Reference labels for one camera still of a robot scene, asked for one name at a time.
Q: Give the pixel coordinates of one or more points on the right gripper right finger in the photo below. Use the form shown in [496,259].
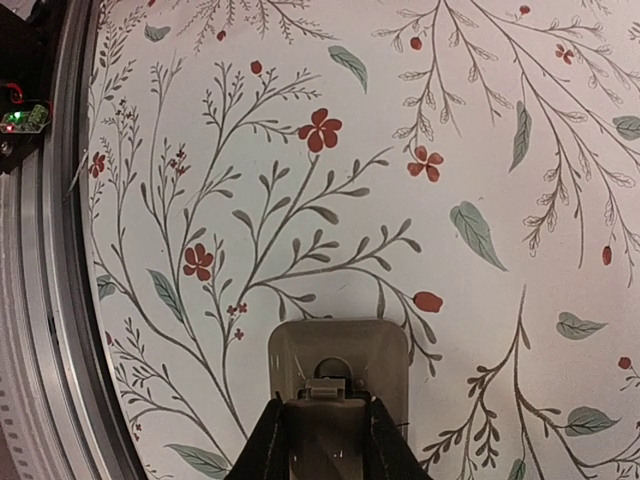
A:
[389,455]

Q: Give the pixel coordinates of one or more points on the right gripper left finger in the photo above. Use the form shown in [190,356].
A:
[265,455]

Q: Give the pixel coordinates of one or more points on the remote battery cover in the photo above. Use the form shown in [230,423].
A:
[325,430]

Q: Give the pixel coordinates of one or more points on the white remote control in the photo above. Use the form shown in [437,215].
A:
[326,372]

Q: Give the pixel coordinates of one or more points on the floral patterned table mat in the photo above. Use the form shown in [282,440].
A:
[466,171]

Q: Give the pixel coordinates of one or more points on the front aluminium rail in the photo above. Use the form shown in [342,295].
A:
[60,417]

